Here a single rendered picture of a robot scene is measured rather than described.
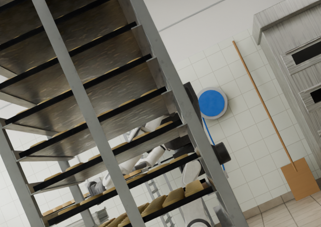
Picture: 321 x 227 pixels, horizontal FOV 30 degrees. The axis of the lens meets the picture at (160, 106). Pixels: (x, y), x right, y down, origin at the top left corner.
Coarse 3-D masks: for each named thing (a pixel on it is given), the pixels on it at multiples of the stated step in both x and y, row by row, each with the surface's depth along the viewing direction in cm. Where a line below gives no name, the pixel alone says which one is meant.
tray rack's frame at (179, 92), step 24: (48, 24) 150; (144, 24) 149; (72, 72) 149; (168, 72) 147; (96, 120) 148; (192, 120) 146; (0, 144) 148; (96, 144) 147; (216, 168) 145; (24, 192) 146; (120, 192) 146; (240, 216) 143
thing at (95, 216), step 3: (96, 213) 318; (93, 216) 318; (96, 216) 318; (96, 219) 318; (75, 222) 321; (78, 222) 318; (81, 222) 318; (96, 222) 318; (99, 222) 318; (69, 225) 321; (72, 225) 318; (75, 225) 318; (78, 225) 318; (81, 225) 318; (84, 225) 318
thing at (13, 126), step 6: (0, 120) 149; (6, 126) 148; (12, 126) 152; (18, 126) 155; (24, 126) 159; (30, 132) 174; (36, 132) 179; (42, 132) 184; (48, 132) 190; (54, 132) 196
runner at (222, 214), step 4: (220, 204) 182; (216, 208) 199; (220, 208) 193; (224, 208) 161; (216, 212) 187; (220, 212) 182; (224, 212) 178; (220, 216) 172; (224, 216) 168; (228, 216) 150; (220, 220) 163; (224, 220) 159; (228, 220) 155; (224, 224) 152; (228, 224) 148; (232, 224) 145
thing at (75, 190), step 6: (48, 138) 209; (60, 162) 208; (66, 162) 208; (66, 168) 208; (72, 186) 207; (78, 186) 208; (72, 192) 207; (78, 192) 207; (78, 198) 206; (84, 198) 209; (84, 216) 206; (90, 216) 206; (84, 222) 206; (90, 222) 206
